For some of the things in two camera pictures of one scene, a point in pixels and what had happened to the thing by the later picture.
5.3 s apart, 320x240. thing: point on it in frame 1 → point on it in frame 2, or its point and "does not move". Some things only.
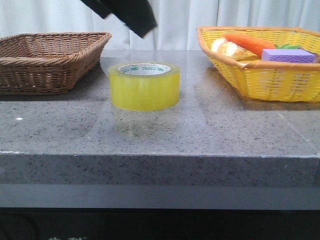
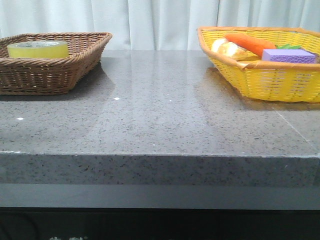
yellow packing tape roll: x=144 y=85 → x=38 y=49
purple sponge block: x=288 y=55 does not move
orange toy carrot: x=252 y=44 does not move
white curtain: x=177 y=21 does not move
